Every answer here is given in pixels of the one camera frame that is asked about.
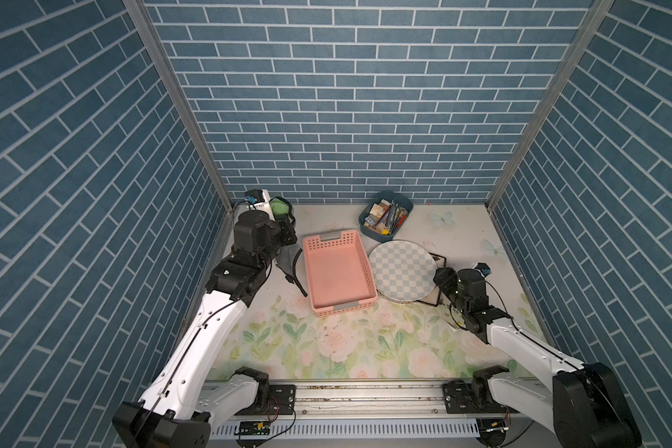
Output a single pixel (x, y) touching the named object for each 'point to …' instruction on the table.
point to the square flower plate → (433, 299)
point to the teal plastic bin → (383, 216)
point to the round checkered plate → (402, 271)
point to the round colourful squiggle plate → (388, 299)
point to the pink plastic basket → (339, 272)
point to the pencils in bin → (395, 217)
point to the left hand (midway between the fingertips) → (297, 214)
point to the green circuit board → (255, 427)
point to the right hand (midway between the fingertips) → (442, 276)
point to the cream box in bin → (377, 210)
